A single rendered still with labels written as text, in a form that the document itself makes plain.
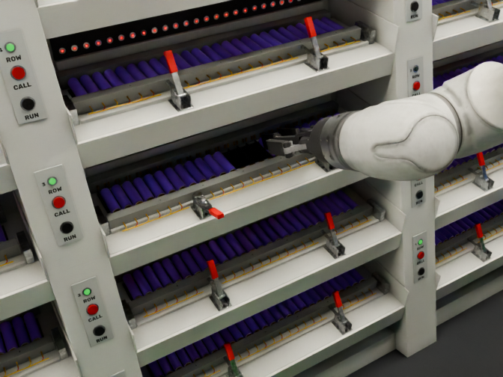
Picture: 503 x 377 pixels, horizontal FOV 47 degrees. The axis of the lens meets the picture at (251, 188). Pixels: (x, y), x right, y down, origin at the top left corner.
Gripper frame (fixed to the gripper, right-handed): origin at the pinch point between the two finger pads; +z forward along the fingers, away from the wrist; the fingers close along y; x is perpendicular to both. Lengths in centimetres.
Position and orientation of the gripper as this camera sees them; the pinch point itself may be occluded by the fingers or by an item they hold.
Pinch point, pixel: (281, 138)
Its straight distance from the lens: 108.2
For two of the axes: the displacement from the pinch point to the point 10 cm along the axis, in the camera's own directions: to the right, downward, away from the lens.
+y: -8.7, 3.1, -3.8
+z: -4.2, -0.9, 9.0
